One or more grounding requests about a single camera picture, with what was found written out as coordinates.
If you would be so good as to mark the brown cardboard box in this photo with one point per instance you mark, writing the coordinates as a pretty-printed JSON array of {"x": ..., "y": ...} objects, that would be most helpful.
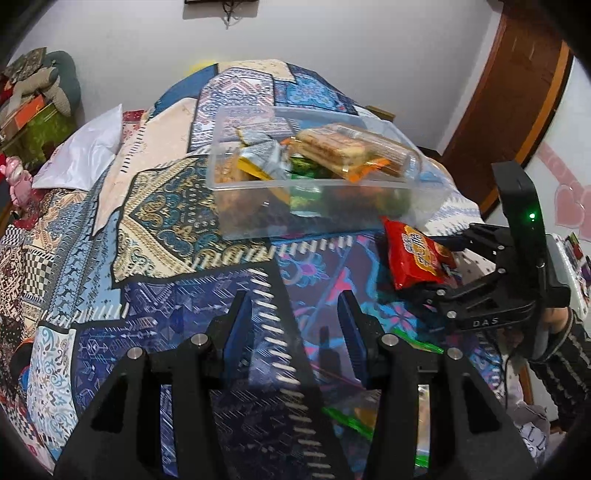
[{"x": 381, "y": 113}]

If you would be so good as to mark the brown wooden door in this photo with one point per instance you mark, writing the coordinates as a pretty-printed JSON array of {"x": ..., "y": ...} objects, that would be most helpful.
[{"x": 508, "y": 92}]

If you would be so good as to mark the person's right hand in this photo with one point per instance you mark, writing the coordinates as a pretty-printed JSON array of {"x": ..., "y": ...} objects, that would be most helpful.
[{"x": 556, "y": 323}]

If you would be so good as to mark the green patterned box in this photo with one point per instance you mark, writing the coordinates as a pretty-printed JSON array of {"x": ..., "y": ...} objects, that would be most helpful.
[{"x": 44, "y": 127}]

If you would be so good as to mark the red patterned cloth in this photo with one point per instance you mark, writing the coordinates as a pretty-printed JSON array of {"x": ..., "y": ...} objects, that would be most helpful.
[{"x": 134, "y": 115}]

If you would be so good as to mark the pink plush toy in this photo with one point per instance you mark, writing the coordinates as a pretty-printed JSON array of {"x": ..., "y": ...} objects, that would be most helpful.
[{"x": 14, "y": 180}]

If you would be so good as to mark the colourful printed box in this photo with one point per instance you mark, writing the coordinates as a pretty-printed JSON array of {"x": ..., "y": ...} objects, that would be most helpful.
[{"x": 575, "y": 263}]

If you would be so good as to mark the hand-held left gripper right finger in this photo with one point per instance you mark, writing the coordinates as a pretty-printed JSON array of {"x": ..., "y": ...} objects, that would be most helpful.
[{"x": 351, "y": 334}]

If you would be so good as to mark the dark patterned cloth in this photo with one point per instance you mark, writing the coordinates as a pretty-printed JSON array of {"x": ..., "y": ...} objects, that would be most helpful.
[{"x": 23, "y": 62}]

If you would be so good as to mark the clear packet of tan brittle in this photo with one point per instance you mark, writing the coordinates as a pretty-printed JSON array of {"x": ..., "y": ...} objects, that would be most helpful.
[{"x": 233, "y": 184}]

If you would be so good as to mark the pink heart wall decoration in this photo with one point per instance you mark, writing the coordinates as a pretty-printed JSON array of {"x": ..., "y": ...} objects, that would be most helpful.
[{"x": 569, "y": 203}]

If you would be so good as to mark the white printed bag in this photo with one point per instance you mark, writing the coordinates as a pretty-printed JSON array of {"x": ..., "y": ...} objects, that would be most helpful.
[{"x": 531, "y": 429}]

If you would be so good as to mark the green-edged clear snack packet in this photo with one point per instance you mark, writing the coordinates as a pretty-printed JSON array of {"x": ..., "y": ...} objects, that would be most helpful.
[{"x": 358, "y": 415}]

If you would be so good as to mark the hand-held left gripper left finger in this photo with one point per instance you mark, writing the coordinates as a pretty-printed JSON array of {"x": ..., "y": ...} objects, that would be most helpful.
[{"x": 238, "y": 334}]

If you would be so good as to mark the yellow and silver snack packet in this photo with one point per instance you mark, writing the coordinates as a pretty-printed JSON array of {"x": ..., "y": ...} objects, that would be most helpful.
[{"x": 258, "y": 159}]

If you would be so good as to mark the patchwork printed blanket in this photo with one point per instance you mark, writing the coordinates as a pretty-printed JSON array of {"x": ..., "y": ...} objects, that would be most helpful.
[{"x": 152, "y": 221}]

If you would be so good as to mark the long brown biscuit packet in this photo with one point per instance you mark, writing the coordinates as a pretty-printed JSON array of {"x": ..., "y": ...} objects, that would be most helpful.
[{"x": 351, "y": 147}]

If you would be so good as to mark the yellow round object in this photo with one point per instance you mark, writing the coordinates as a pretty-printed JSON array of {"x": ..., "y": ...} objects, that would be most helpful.
[{"x": 201, "y": 68}]

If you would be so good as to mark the clear plastic container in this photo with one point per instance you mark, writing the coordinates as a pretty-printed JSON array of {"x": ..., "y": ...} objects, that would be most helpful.
[{"x": 240, "y": 217}]

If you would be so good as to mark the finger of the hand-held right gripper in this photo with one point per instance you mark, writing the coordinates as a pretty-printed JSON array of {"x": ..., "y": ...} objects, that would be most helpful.
[
  {"x": 429, "y": 293},
  {"x": 482, "y": 242}
]

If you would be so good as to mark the grey plush toy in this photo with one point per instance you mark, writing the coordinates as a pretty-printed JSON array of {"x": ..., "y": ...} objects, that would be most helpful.
[{"x": 39, "y": 90}]

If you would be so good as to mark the small orange snack packet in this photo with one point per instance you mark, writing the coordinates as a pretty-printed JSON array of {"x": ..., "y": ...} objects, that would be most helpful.
[{"x": 364, "y": 171}]

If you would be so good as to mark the orange box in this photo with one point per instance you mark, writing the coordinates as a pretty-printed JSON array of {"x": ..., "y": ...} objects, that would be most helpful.
[{"x": 21, "y": 117}]

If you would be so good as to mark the white pillow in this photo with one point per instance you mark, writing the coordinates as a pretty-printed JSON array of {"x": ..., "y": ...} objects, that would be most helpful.
[{"x": 78, "y": 147}]

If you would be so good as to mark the person's right forearm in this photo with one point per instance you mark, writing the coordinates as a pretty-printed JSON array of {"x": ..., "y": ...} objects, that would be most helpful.
[{"x": 568, "y": 374}]

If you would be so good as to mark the red snack packet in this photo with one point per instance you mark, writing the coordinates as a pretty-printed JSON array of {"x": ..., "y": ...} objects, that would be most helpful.
[{"x": 415, "y": 254}]

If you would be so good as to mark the green snack packet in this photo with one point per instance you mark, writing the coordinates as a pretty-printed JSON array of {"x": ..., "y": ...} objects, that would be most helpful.
[{"x": 304, "y": 194}]

